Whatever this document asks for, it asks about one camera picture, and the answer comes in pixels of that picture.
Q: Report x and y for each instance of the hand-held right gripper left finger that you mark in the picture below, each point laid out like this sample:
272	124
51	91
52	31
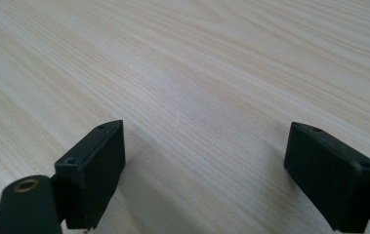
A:
91	175

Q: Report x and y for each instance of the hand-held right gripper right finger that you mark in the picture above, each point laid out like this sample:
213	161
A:
332	175

